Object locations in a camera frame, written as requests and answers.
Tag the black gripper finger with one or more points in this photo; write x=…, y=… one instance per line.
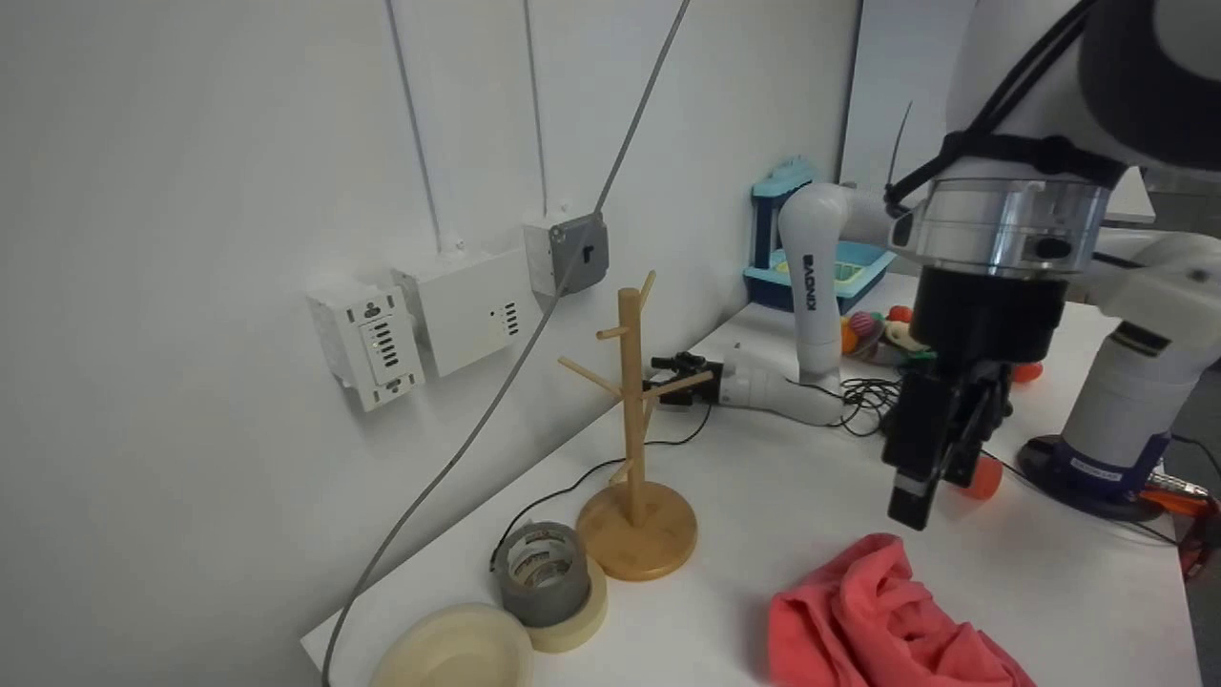
x=976, y=431
x=915, y=459

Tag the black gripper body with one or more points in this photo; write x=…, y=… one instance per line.
x=984, y=310

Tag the pink printed shirt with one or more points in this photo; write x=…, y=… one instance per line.
x=880, y=623

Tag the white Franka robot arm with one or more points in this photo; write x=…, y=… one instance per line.
x=1144, y=78

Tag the white arm with blue base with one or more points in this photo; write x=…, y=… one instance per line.
x=812, y=278

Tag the red toy block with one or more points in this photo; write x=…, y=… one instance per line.
x=984, y=477

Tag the red toy ball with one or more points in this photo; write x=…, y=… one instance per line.
x=1027, y=371

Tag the small red toy piece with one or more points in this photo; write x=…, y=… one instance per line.
x=900, y=310

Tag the green toy vegetable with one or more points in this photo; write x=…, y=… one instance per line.
x=900, y=337

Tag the purple and orange toy fruit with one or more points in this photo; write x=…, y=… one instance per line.
x=861, y=333

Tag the teal plastic tray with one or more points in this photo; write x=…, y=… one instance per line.
x=861, y=269

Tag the orange tool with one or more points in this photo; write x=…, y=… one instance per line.
x=1175, y=496

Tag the blue plastic stand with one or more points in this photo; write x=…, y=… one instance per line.
x=768, y=222

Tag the wooden mug tree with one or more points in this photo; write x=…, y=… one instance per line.
x=634, y=526

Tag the cream masking tape roll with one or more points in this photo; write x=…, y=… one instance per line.
x=581, y=632

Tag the grey junction box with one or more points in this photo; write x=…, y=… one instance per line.
x=573, y=253

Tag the cream plastic bowl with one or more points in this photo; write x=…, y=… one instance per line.
x=442, y=654

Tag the small black camera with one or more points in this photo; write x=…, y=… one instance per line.
x=688, y=384

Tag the white wall box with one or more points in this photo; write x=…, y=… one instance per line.
x=471, y=310

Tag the white wall conduit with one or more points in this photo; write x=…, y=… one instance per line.
x=414, y=128
x=536, y=109

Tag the white wall socket outlet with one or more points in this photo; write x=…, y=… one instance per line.
x=373, y=343

